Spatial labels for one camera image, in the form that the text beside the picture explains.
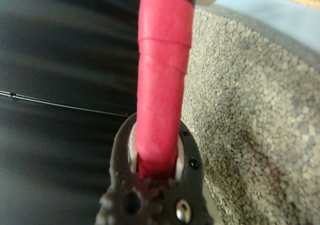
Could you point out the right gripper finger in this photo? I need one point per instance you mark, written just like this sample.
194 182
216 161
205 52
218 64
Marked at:
117 160

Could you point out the blue litter tray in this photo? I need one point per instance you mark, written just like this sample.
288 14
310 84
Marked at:
250 110

